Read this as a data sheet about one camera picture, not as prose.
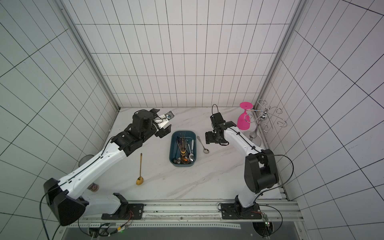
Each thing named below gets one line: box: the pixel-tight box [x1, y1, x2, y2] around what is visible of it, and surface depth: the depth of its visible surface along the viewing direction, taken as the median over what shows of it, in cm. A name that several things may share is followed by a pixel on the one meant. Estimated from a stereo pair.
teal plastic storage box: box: [169, 130, 197, 167], surface depth 95 cm
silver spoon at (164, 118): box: [155, 110, 175, 125], surface depth 63 cm
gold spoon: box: [136, 153, 144, 186], surface depth 84 cm
